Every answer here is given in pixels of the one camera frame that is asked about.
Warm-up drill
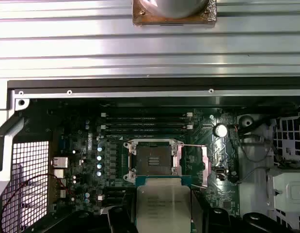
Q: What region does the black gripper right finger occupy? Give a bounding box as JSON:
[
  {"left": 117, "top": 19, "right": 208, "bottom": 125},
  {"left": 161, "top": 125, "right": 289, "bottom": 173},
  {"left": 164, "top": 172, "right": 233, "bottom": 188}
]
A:
[{"left": 190, "top": 189, "right": 271, "bottom": 233}]

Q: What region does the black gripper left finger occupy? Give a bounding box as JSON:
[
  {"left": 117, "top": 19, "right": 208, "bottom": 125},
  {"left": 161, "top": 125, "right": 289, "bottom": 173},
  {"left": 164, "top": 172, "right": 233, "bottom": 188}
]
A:
[{"left": 67, "top": 187, "right": 139, "bottom": 233}]

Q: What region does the silver green CPU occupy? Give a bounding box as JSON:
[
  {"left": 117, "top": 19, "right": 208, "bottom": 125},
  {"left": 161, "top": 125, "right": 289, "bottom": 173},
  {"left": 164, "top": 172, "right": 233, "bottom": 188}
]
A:
[{"left": 134, "top": 174, "right": 193, "bottom": 233}]

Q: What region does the metal socket cover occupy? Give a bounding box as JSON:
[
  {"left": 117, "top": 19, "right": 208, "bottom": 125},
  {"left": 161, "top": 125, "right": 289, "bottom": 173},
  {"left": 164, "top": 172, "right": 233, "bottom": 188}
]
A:
[{"left": 175, "top": 144, "right": 209, "bottom": 189}]

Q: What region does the CPU socket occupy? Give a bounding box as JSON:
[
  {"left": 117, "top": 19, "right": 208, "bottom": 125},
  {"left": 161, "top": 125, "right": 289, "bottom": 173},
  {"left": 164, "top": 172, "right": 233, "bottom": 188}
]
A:
[{"left": 122, "top": 138, "right": 182, "bottom": 182}]

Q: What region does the black RAM slot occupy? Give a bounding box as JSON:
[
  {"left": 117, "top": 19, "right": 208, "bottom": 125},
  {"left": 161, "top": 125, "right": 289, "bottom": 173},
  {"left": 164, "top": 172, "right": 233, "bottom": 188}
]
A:
[
  {"left": 105, "top": 129, "right": 187, "bottom": 134},
  {"left": 100, "top": 124, "right": 193, "bottom": 130},
  {"left": 105, "top": 116, "right": 187, "bottom": 122},
  {"left": 100, "top": 112, "right": 193, "bottom": 117}
]

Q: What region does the green motherboard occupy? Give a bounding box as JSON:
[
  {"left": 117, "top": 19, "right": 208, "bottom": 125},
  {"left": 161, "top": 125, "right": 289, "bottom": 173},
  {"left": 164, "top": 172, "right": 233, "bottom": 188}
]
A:
[{"left": 45, "top": 98, "right": 240, "bottom": 233}]

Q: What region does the metal drive cage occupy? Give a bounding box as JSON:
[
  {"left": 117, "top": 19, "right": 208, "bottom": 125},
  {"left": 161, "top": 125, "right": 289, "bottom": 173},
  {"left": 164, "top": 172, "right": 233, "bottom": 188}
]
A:
[{"left": 237, "top": 106, "right": 300, "bottom": 233}]

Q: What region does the silver ethernet port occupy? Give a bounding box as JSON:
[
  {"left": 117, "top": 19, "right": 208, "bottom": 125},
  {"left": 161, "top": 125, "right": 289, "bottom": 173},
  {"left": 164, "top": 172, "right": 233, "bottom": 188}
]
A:
[{"left": 52, "top": 156, "right": 69, "bottom": 168}]

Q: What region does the silver coin battery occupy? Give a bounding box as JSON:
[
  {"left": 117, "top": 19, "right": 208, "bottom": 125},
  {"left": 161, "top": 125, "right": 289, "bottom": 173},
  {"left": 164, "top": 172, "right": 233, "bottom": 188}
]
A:
[{"left": 214, "top": 123, "right": 228, "bottom": 138}]

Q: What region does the black PC case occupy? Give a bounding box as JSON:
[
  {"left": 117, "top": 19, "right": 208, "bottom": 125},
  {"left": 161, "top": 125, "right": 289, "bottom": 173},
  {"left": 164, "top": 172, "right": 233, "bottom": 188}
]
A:
[{"left": 0, "top": 79, "right": 300, "bottom": 233}]

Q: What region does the brown square base plate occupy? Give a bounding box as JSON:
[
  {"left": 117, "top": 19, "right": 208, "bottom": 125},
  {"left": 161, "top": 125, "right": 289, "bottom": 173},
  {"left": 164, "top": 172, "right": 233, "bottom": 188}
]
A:
[{"left": 132, "top": 0, "right": 218, "bottom": 29}]

